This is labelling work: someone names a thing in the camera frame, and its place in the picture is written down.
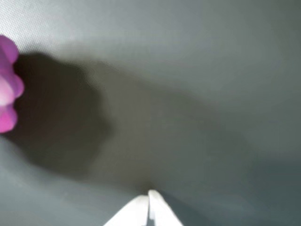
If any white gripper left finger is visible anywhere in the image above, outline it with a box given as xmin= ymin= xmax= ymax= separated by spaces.
xmin=103 ymin=194 xmax=150 ymax=226

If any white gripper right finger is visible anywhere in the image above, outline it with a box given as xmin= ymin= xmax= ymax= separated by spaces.
xmin=148 ymin=189 xmax=184 ymax=226

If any pink purple bumpy ball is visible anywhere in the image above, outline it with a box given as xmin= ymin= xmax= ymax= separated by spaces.
xmin=0 ymin=34 xmax=25 ymax=134

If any dark grey table mat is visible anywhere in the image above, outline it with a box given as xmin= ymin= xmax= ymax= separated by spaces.
xmin=0 ymin=0 xmax=301 ymax=226

